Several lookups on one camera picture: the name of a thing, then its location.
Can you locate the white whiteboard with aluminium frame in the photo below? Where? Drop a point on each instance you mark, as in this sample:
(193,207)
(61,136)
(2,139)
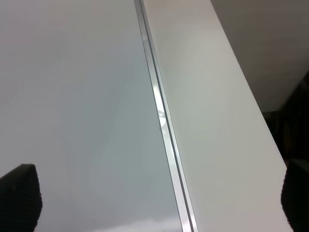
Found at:
(81,99)

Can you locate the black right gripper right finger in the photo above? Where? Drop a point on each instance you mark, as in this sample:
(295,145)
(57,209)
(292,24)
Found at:
(295,195)

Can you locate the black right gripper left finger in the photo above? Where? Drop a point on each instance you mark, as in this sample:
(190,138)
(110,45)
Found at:
(20,199)

